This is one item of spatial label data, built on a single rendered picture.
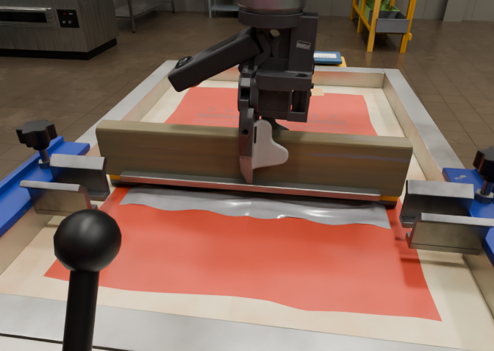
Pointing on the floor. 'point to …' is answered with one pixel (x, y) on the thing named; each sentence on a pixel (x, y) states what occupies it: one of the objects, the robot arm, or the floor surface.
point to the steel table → (140, 4)
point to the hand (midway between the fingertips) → (247, 165)
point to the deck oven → (56, 18)
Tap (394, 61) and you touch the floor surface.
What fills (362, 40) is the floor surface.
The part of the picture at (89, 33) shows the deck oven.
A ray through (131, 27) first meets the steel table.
